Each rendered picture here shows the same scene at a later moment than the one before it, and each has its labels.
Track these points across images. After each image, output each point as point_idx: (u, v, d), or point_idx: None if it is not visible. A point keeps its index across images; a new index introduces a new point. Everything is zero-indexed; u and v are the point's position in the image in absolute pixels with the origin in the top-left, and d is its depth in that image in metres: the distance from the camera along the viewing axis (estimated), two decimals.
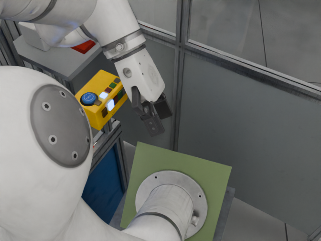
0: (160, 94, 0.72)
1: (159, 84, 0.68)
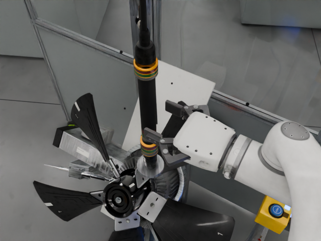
0: (186, 119, 0.71)
1: None
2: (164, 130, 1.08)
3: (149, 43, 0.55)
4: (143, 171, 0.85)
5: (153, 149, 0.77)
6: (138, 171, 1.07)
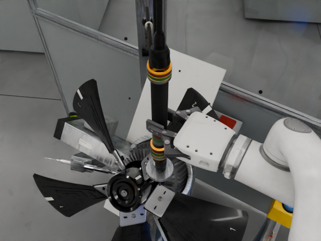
0: (181, 124, 0.71)
1: None
2: None
3: (164, 47, 0.54)
4: (152, 175, 0.84)
5: (164, 153, 0.76)
6: (144, 163, 1.01)
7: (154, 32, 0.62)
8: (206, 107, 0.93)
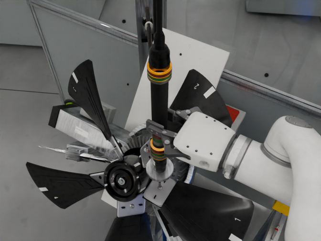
0: (181, 124, 0.71)
1: None
2: (173, 103, 0.96)
3: (164, 47, 0.54)
4: (152, 175, 0.84)
5: (164, 153, 0.76)
6: (144, 149, 0.95)
7: (154, 32, 0.62)
8: (209, 89, 0.87)
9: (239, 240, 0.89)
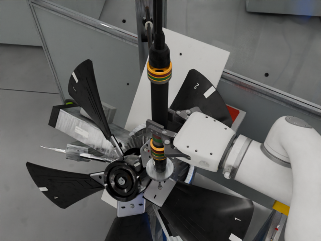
0: (181, 124, 0.71)
1: None
2: (173, 103, 0.96)
3: (164, 46, 0.54)
4: (152, 175, 0.84)
5: (164, 153, 0.76)
6: (144, 149, 0.95)
7: (154, 32, 0.62)
8: (209, 89, 0.87)
9: (239, 240, 0.89)
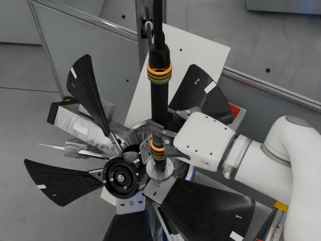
0: (181, 124, 0.71)
1: None
2: (173, 99, 0.94)
3: (164, 46, 0.54)
4: (152, 175, 0.84)
5: (164, 153, 0.76)
6: (143, 146, 0.93)
7: (154, 32, 0.62)
8: (209, 84, 0.85)
9: (240, 238, 0.87)
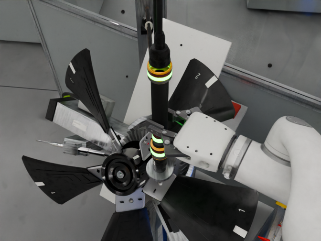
0: (181, 124, 0.71)
1: None
2: (173, 94, 0.93)
3: (165, 46, 0.54)
4: (152, 175, 0.84)
5: (164, 153, 0.76)
6: (143, 141, 0.92)
7: (154, 32, 0.62)
8: (211, 78, 0.84)
9: (244, 232, 0.84)
